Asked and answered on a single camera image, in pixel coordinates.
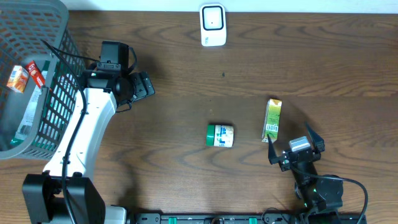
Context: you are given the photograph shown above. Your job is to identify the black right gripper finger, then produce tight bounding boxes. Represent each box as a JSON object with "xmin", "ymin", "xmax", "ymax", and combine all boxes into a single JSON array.
[
  {"xmin": 267, "ymin": 135, "xmax": 278, "ymax": 165},
  {"xmin": 305, "ymin": 123, "xmax": 325, "ymax": 152}
]

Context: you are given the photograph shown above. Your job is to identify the green tea carton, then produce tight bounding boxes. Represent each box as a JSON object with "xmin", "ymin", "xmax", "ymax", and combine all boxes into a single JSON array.
[{"xmin": 262, "ymin": 99, "xmax": 282, "ymax": 142}]

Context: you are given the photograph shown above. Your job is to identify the green lid white jar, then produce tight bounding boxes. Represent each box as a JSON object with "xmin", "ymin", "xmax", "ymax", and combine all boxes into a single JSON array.
[{"xmin": 206, "ymin": 124, "xmax": 234, "ymax": 148}]

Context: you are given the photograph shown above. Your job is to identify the red sachet stick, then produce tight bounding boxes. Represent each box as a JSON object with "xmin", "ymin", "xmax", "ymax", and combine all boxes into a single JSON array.
[{"xmin": 25, "ymin": 60, "xmax": 45, "ymax": 89}]

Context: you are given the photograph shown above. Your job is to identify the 3M gloves package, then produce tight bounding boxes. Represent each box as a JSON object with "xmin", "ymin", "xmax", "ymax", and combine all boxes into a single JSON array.
[{"xmin": 9, "ymin": 60, "xmax": 52, "ymax": 147}]

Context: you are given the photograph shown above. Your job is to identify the small orange box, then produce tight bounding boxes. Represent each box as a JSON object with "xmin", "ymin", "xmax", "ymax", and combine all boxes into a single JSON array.
[{"xmin": 7, "ymin": 65, "xmax": 29, "ymax": 93}]

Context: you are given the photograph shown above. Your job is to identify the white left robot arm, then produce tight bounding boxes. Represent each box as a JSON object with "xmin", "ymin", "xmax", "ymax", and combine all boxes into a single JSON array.
[{"xmin": 22, "ymin": 41, "xmax": 155, "ymax": 223}]

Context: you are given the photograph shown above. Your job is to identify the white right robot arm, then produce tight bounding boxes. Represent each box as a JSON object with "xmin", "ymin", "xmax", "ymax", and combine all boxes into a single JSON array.
[{"xmin": 267, "ymin": 125, "xmax": 343, "ymax": 223}]

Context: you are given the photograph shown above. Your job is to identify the white barcode scanner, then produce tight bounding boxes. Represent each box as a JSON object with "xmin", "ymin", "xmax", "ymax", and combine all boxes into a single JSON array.
[{"xmin": 199, "ymin": 4, "xmax": 227, "ymax": 47}]

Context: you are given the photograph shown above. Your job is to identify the grey plastic basket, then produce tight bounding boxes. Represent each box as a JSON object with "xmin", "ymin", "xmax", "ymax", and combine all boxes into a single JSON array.
[{"xmin": 1, "ymin": 0, "xmax": 85, "ymax": 160}]

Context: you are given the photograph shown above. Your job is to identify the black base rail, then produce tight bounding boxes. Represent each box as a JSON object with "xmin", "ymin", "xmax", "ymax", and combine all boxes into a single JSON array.
[{"xmin": 124, "ymin": 212, "xmax": 368, "ymax": 224}]

